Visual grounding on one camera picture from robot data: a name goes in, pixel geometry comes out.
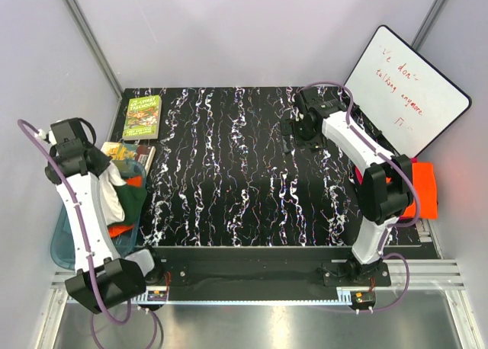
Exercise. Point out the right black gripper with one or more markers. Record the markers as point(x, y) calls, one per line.
point(287, 128)

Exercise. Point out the white and green t-shirt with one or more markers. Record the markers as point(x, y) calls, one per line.
point(121, 202)

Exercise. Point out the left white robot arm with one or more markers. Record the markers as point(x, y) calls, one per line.
point(103, 279)

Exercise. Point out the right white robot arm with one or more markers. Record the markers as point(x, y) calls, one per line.
point(385, 180)

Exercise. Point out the white dry-erase board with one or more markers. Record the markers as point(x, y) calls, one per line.
point(403, 94)

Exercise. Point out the folded orange t-shirt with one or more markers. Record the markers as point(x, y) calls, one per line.
point(426, 187)

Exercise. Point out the Brideshead Revisited paperback book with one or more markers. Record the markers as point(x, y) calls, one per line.
point(120, 151)

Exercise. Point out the green treehouse paperback book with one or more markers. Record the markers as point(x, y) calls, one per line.
point(142, 118)

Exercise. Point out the orange t-shirt in bin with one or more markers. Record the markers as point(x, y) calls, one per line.
point(119, 229)

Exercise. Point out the teal plastic bin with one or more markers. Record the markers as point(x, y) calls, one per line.
point(62, 249)

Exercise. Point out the aluminium frame rail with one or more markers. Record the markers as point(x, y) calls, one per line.
point(414, 275)

